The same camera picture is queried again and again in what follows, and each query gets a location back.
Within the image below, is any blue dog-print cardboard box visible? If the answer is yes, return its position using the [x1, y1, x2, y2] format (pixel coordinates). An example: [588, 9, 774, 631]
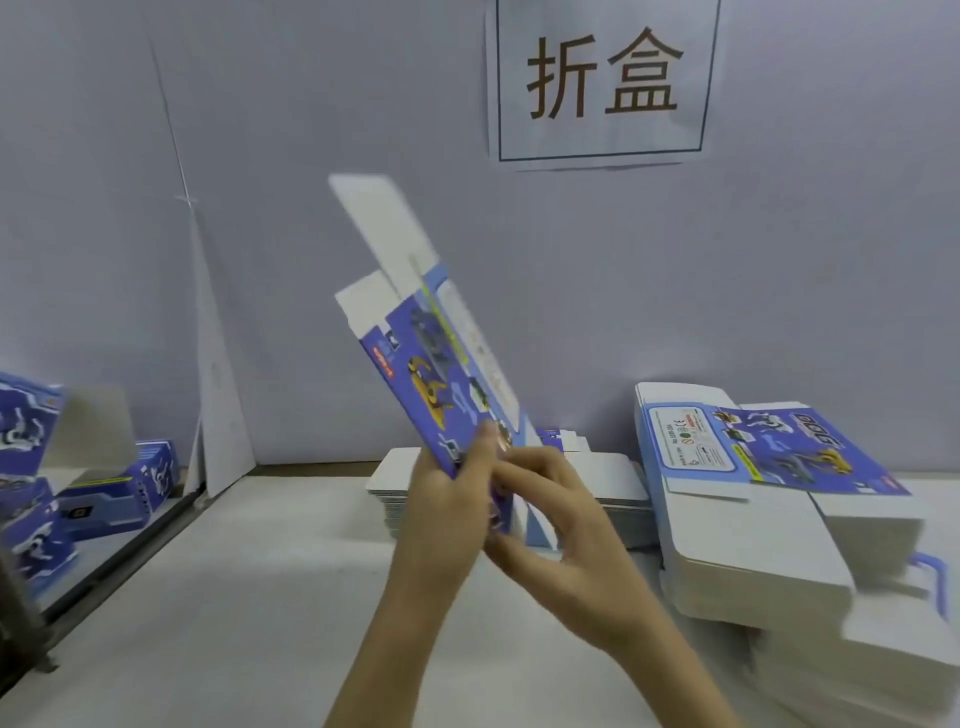
[327, 172, 558, 551]

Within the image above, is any person's right hand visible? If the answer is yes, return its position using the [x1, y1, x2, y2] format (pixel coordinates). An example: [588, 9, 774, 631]
[481, 444, 672, 657]

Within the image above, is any stack of boxes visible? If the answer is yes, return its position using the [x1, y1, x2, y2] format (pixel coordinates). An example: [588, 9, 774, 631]
[631, 379, 960, 725]
[366, 426, 659, 552]

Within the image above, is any person's left forearm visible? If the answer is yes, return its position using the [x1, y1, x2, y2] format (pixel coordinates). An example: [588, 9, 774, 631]
[325, 585, 462, 728]

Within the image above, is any white paper wall sign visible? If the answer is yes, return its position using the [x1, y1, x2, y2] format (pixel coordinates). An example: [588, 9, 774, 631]
[484, 0, 728, 170]

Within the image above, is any person's left hand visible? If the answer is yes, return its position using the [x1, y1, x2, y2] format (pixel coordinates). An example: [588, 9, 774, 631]
[387, 420, 506, 612]

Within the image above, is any person's right forearm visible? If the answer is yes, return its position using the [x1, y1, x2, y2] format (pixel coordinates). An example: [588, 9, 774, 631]
[607, 612, 747, 728]

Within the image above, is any pile of blue boxes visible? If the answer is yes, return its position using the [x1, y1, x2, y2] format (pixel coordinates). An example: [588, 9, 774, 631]
[0, 369, 183, 597]

